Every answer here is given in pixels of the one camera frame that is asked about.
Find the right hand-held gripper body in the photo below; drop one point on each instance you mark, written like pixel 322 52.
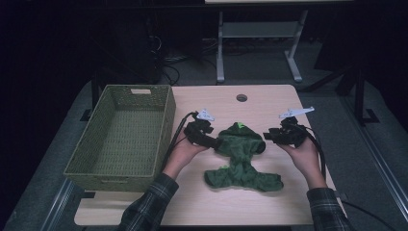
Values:
pixel 290 133

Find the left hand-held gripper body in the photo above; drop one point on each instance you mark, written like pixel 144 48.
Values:
pixel 197 131

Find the dark green pet garment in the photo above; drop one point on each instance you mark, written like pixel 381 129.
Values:
pixel 240 150

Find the green woven basket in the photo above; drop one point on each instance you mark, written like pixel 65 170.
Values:
pixel 96 141

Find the person's left hand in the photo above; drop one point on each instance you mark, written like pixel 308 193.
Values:
pixel 183 157

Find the person's right hand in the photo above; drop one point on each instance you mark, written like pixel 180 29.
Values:
pixel 304 160

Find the black metal stand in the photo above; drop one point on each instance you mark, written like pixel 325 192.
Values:
pixel 360 96

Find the grey metal stand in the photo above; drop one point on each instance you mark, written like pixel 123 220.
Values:
pixel 258 29

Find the aluminium floor rail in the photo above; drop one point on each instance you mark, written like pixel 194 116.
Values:
pixel 59 205
pixel 378 154

